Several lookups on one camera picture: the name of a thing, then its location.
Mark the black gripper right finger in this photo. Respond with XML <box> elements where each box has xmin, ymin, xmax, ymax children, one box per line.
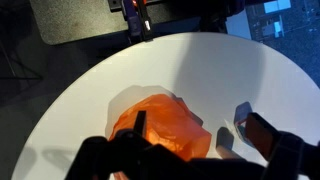
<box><xmin>244</xmin><ymin>112</ymin><xmax>283</xmax><ymax>162</ymax></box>

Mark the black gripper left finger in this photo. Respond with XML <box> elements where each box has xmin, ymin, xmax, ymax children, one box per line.
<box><xmin>133</xmin><ymin>110</ymin><xmax>148</xmax><ymax>138</ymax></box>

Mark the orange plastic bag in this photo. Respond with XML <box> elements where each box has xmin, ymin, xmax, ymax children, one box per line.
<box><xmin>108</xmin><ymin>93</ymin><xmax>213</xmax><ymax>180</ymax></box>

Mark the blue labelled white container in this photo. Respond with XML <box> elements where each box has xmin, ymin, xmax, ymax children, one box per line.
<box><xmin>233</xmin><ymin>101</ymin><xmax>255</xmax><ymax>148</ymax></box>

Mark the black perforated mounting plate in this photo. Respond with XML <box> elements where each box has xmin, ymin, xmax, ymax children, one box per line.
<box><xmin>29</xmin><ymin>0</ymin><xmax>201</xmax><ymax>46</ymax></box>

